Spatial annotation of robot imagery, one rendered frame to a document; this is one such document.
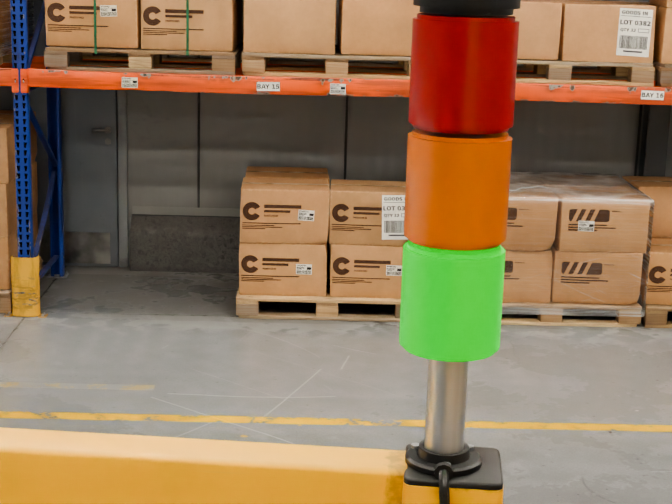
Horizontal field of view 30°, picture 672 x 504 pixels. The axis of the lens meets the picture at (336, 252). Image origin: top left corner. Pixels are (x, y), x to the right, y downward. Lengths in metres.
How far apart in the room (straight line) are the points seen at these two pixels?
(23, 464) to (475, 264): 0.25
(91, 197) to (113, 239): 0.36
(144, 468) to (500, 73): 0.27
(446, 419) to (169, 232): 8.87
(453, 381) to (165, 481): 0.16
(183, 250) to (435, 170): 8.92
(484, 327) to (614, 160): 9.12
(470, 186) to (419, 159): 0.03
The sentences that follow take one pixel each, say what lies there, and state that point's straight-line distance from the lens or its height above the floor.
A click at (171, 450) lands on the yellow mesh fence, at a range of 0.66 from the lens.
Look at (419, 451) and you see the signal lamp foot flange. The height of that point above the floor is 2.11.
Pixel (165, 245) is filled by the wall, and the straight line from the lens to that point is 9.49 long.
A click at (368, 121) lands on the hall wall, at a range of 9.42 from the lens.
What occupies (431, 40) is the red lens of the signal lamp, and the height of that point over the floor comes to 2.31.
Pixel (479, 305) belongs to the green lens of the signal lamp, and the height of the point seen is 2.19.
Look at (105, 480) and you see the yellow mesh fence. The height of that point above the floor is 2.09.
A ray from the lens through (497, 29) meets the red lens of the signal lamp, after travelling 0.58.
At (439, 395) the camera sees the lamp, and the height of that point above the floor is 2.14.
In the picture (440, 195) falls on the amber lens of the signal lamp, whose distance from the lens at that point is 0.59.
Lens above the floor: 2.35
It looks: 13 degrees down
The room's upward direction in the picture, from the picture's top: 2 degrees clockwise
